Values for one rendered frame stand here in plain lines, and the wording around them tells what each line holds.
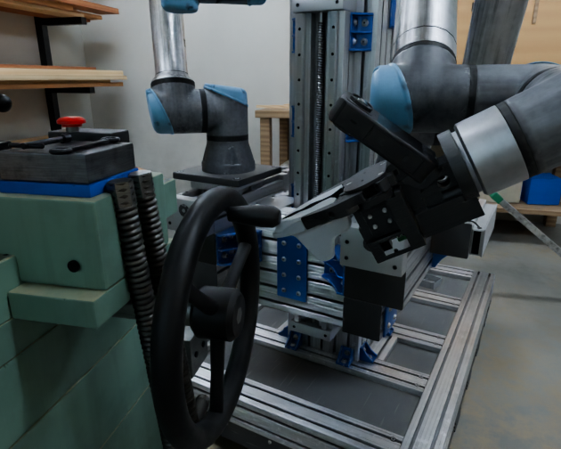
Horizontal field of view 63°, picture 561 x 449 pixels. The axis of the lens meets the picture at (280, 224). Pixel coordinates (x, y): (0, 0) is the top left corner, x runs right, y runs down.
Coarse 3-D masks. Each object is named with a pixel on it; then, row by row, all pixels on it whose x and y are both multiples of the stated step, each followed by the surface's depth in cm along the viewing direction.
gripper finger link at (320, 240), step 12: (324, 204) 47; (300, 216) 47; (348, 216) 47; (276, 228) 51; (288, 228) 49; (300, 228) 48; (312, 228) 48; (324, 228) 48; (336, 228) 47; (348, 228) 47; (300, 240) 49; (312, 240) 49; (324, 240) 48; (312, 252) 49; (324, 252) 49
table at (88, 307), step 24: (168, 192) 77; (168, 240) 58; (0, 264) 43; (0, 288) 43; (24, 288) 45; (48, 288) 45; (72, 288) 45; (120, 288) 46; (0, 312) 44; (24, 312) 44; (48, 312) 44; (72, 312) 43; (96, 312) 43
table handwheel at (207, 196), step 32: (224, 192) 49; (192, 224) 42; (192, 256) 41; (256, 256) 63; (160, 288) 39; (192, 288) 42; (224, 288) 52; (256, 288) 64; (160, 320) 38; (192, 320) 50; (224, 320) 49; (160, 352) 38; (224, 352) 53; (160, 384) 39; (224, 384) 58; (160, 416) 40; (224, 416) 53; (192, 448) 44
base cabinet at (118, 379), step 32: (128, 352) 68; (96, 384) 60; (128, 384) 68; (64, 416) 54; (96, 416) 60; (128, 416) 68; (32, 448) 49; (64, 448) 54; (96, 448) 61; (128, 448) 69; (160, 448) 80
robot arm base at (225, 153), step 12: (216, 144) 123; (228, 144) 123; (240, 144) 124; (204, 156) 129; (216, 156) 123; (228, 156) 123; (240, 156) 124; (252, 156) 128; (204, 168) 126; (216, 168) 123; (228, 168) 123; (240, 168) 124; (252, 168) 127
